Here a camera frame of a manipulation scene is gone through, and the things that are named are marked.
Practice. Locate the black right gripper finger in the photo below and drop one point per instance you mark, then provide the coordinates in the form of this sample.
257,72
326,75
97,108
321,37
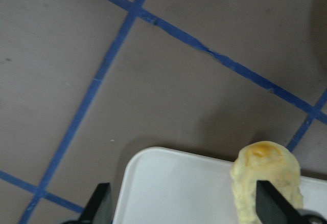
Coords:
272,207

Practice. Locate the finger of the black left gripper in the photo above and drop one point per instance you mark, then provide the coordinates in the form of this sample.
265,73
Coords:
99,206

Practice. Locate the yellow bread roll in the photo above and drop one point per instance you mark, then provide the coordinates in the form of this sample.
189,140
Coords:
264,161

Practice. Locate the cream round plate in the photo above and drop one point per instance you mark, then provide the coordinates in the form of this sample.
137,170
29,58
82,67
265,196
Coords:
318,30

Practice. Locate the cream rectangular tray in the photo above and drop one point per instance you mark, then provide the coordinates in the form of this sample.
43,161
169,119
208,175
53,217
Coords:
168,186

